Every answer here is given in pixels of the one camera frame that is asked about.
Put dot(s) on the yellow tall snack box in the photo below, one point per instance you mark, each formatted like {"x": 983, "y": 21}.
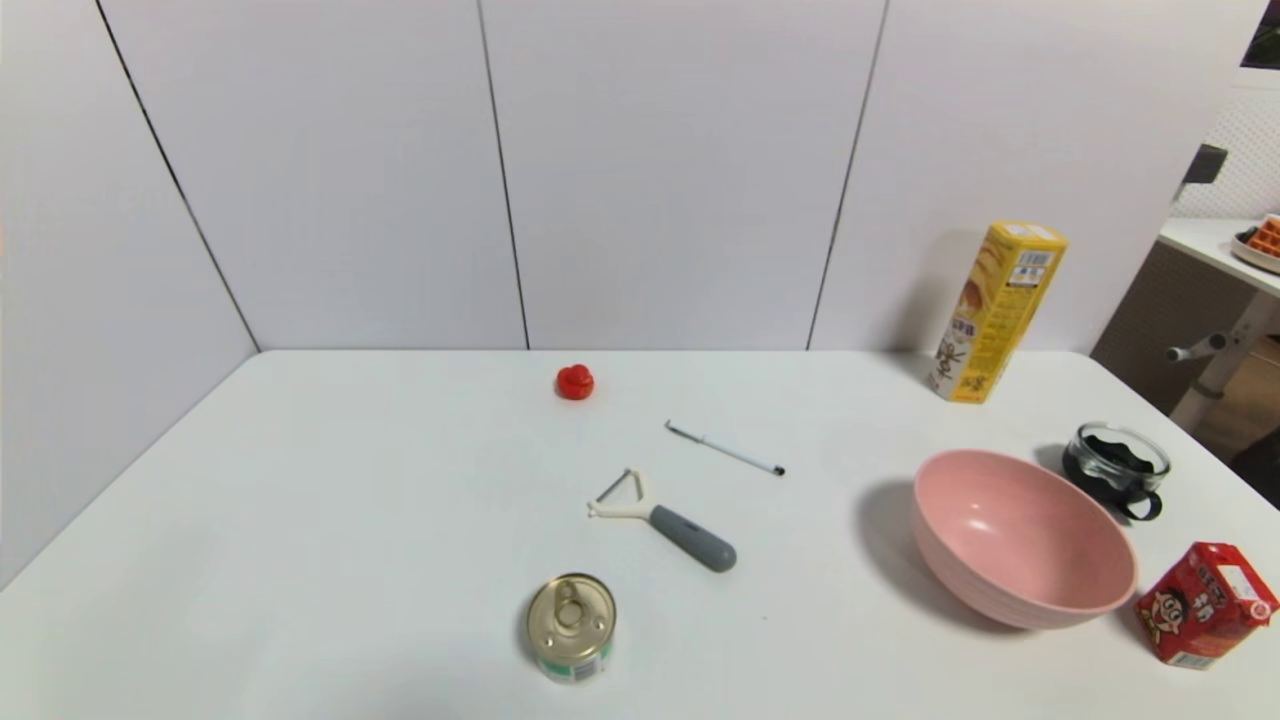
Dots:
{"x": 1000, "y": 300}

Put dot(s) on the pink bowl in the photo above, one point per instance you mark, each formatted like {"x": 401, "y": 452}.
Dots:
{"x": 1020, "y": 545}

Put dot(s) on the red tomato toy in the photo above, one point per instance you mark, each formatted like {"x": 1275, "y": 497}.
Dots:
{"x": 575, "y": 383}

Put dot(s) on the white pen with black cap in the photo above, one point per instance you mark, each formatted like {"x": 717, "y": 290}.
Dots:
{"x": 722, "y": 447}

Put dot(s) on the tin can with pull tab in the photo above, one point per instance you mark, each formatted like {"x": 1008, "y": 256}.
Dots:
{"x": 571, "y": 622}

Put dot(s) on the black box on pole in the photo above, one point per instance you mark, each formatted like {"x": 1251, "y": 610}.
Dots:
{"x": 1204, "y": 163}

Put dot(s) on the red milk carton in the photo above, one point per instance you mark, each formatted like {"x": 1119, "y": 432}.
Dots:
{"x": 1200, "y": 608}

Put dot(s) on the plate with waffle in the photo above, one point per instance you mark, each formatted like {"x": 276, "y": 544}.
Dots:
{"x": 1264, "y": 243}

